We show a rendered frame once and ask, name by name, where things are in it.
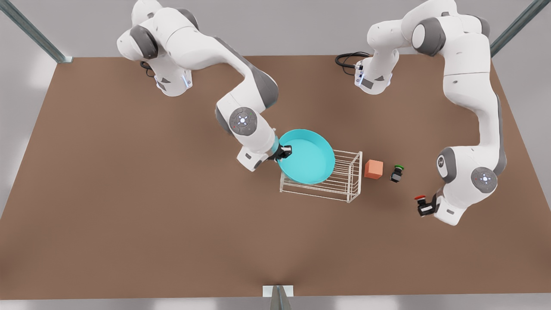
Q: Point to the red button switch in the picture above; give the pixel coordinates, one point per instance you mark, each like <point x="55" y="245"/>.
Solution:
<point x="420" y="199"/>

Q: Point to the turquoise plate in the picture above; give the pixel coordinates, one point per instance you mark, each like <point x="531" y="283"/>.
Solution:
<point x="308" y="157"/>

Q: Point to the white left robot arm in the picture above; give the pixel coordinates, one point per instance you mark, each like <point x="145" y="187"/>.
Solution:
<point x="467" y="77"/>

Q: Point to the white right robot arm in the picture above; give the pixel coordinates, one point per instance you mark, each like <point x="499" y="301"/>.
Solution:
<point x="193" y="47"/>

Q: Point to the orange cube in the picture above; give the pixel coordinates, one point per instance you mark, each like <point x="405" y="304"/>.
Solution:
<point x="373" y="169"/>

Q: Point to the green button switch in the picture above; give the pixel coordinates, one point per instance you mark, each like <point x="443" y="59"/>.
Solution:
<point x="397" y="173"/>

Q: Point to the silver frame post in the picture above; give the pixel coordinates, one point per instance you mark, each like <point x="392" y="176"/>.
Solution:
<point x="279" y="298"/>
<point x="32" y="30"/>
<point x="514" y="26"/>

